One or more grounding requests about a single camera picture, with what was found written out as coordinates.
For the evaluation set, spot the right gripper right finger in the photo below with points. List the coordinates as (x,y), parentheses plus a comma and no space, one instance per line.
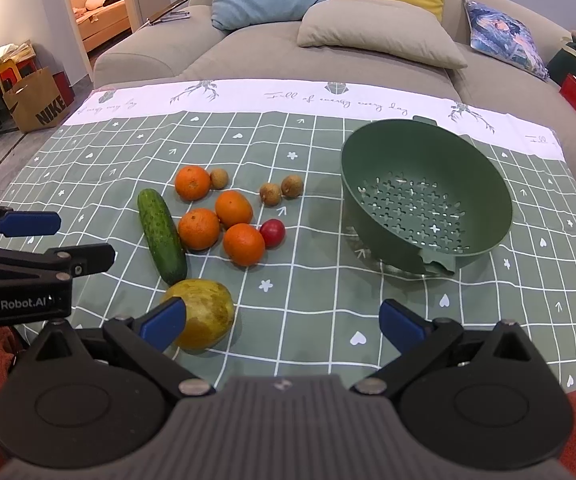
(484,399)

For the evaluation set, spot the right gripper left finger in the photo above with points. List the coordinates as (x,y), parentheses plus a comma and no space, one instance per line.
(83,398)

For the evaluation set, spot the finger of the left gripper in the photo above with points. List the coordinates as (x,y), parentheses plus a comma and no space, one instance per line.
(60,264)
(28,223)

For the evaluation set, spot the yellow-green pear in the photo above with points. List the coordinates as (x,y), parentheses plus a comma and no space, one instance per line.
(209,312)

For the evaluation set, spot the green cucumber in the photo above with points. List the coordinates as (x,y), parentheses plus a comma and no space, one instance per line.
(161,235)

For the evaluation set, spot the orange mandarin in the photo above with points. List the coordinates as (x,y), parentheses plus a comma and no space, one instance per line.
(232,208)
(199,229)
(244,244)
(192,183)

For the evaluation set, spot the brown longan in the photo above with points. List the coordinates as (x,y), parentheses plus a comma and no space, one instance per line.
(219,178)
(270,194)
(292,186)

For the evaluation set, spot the small red tomato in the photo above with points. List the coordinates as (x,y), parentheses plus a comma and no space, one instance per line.
(273,232)

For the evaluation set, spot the brown Nike paper bag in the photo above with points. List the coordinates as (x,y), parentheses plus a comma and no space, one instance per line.
(36,101)

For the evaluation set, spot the green plastic colander bowl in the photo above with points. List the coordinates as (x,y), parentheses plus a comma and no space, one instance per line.
(421,198)

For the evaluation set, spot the green checked tablecloth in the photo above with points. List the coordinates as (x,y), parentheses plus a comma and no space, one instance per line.
(311,305)

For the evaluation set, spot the beige fabric sofa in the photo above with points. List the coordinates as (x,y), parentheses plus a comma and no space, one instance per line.
(193,49)

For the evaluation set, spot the black tablet on armrest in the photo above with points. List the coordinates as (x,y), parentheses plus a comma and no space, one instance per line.
(174,11)

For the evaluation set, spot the dark green bag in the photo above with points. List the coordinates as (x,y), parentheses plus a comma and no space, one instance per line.
(563,63)

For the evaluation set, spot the blue printed cushion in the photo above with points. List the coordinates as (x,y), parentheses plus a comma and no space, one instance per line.
(498,35)

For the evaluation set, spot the beige cushion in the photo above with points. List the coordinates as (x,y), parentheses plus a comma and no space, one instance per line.
(384,26)

